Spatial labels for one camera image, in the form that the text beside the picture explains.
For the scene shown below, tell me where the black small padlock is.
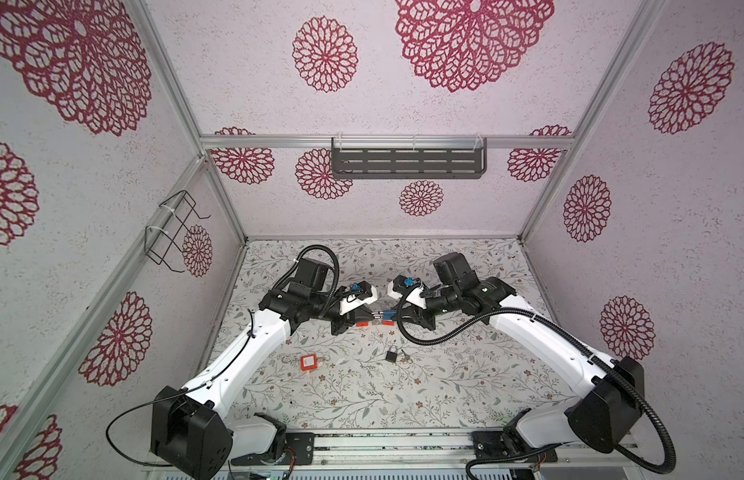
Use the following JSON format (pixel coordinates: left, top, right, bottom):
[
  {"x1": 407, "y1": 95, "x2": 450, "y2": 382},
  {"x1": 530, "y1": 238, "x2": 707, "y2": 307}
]
[{"x1": 385, "y1": 346, "x2": 410, "y2": 363}]

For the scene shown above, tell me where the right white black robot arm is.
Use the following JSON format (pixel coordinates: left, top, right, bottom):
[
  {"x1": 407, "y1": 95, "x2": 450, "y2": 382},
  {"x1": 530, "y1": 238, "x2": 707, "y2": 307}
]
[{"x1": 387, "y1": 252, "x2": 644, "y2": 453}]

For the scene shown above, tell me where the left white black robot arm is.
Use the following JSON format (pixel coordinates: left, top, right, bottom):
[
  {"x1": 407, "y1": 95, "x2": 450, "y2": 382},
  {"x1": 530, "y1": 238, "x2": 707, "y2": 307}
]
[{"x1": 149, "y1": 258, "x2": 379, "y2": 479}]

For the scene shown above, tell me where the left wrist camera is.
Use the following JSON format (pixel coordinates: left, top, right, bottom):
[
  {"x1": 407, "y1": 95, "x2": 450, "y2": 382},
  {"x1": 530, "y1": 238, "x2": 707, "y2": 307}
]
[{"x1": 339, "y1": 281, "x2": 379, "y2": 315}]

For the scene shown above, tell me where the aluminium front rail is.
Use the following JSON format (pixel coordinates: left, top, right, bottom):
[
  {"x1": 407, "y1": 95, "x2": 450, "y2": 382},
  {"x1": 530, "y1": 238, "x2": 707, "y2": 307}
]
[{"x1": 142, "y1": 425, "x2": 647, "y2": 472}]

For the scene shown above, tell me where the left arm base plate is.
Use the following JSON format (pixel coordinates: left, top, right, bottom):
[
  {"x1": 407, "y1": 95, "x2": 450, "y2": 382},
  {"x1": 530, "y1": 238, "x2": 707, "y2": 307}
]
[{"x1": 232, "y1": 432, "x2": 316, "y2": 467}]

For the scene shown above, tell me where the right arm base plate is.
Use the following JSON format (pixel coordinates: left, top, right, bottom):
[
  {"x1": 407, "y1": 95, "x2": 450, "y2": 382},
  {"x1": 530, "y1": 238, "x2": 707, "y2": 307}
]
[{"x1": 471, "y1": 430, "x2": 561, "y2": 465}]

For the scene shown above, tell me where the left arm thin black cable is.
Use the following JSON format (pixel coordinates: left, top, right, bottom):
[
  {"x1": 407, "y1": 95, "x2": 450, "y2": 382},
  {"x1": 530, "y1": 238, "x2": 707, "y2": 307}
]
[{"x1": 104, "y1": 308, "x2": 256, "y2": 468}]

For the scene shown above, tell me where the grey slotted wall shelf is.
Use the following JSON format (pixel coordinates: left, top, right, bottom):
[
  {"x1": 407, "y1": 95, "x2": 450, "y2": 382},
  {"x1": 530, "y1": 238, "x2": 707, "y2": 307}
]
[{"x1": 330, "y1": 138, "x2": 487, "y2": 180}]

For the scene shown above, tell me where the black wire wall basket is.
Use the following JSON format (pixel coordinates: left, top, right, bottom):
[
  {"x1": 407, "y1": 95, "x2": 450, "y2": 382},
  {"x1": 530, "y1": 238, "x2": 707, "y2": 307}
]
[{"x1": 143, "y1": 190, "x2": 211, "y2": 274}]

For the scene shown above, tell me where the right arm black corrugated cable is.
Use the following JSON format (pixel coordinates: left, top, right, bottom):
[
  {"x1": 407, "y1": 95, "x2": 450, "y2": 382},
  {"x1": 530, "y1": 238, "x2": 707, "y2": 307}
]
[{"x1": 396, "y1": 284, "x2": 677, "y2": 476}]

